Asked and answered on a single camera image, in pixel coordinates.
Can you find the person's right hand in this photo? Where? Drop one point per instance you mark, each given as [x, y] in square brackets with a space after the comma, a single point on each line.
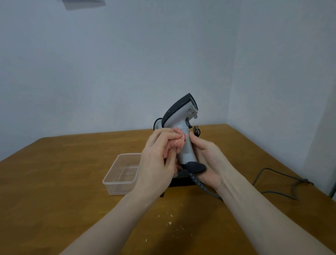
[211, 165]

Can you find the person's left hand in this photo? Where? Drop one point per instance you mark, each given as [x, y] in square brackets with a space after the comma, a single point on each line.
[153, 168]

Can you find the person's right thumb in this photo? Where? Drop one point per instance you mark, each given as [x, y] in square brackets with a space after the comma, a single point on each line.
[198, 143]

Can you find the person's left thumb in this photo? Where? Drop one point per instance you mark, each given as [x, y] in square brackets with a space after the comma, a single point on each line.
[170, 159]

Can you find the pink cleaning cloth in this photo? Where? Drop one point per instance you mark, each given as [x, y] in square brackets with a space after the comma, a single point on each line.
[176, 143]

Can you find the grey and black barcode scanner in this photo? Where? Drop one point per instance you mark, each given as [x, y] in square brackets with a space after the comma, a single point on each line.
[179, 113]

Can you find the person's left forearm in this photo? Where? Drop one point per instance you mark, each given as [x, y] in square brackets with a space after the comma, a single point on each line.
[115, 223]

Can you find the person's right forearm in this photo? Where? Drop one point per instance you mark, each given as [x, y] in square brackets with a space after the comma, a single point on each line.
[259, 220]

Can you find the black scanner stand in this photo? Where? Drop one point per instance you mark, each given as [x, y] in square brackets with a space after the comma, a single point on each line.
[181, 180]

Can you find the clear plastic container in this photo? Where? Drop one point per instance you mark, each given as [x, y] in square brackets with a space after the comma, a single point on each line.
[122, 173]

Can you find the scattered pale crumbs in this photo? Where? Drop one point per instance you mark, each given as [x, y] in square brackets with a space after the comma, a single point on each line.
[170, 223]

